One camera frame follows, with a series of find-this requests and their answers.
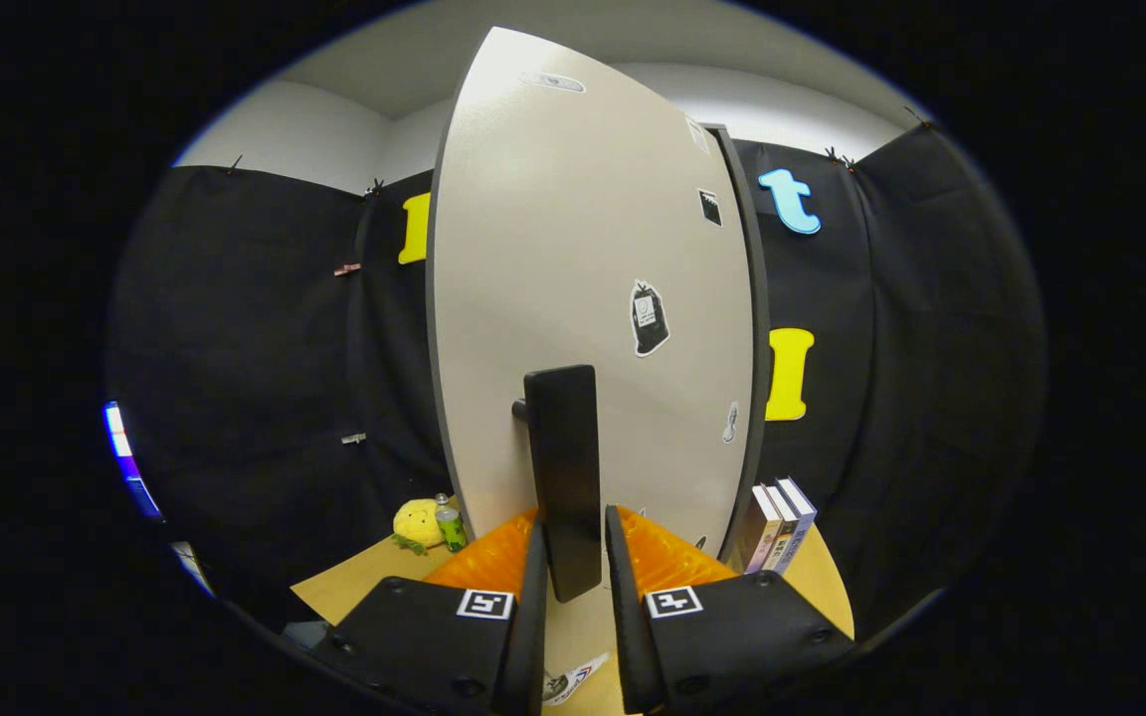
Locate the black backdrop cloth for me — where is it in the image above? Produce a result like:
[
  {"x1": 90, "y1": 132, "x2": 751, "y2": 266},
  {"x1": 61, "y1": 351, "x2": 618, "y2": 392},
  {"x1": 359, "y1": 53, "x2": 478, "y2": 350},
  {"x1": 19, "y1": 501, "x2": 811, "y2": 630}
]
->
[{"x1": 105, "y1": 104, "x2": 1047, "y2": 637}]

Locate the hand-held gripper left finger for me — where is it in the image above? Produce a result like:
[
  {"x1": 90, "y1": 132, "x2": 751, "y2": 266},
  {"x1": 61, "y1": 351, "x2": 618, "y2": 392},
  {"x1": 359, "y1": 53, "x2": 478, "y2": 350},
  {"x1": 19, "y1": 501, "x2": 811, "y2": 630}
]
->
[{"x1": 309, "y1": 507, "x2": 549, "y2": 716}]

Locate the yellow pineapple plush toy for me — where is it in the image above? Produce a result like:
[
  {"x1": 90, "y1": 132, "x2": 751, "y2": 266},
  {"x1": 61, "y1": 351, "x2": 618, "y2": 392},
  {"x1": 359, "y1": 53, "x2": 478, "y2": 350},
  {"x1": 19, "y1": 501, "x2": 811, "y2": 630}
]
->
[{"x1": 392, "y1": 497, "x2": 445, "y2": 555}]

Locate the dark gray shoe cabinet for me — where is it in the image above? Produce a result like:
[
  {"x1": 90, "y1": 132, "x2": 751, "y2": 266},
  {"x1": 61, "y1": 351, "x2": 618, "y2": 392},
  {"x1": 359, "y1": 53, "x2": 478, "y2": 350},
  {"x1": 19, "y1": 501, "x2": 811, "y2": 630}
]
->
[{"x1": 707, "y1": 124, "x2": 773, "y2": 563}]

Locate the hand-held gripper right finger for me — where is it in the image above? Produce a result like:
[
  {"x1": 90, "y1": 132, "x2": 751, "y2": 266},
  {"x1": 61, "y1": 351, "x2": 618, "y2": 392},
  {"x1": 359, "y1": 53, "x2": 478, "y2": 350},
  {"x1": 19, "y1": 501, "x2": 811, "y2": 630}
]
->
[{"x1": 603, "y1": 504, "x2": 858, "y2": 716}]

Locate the green label drink bottle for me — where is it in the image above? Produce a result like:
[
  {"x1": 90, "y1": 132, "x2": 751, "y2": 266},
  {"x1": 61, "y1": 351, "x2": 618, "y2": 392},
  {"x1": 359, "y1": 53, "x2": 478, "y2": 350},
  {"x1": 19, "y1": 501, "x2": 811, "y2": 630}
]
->
[{"x1": 434, "y1": 492, "x2": 468, "y2": 553}]

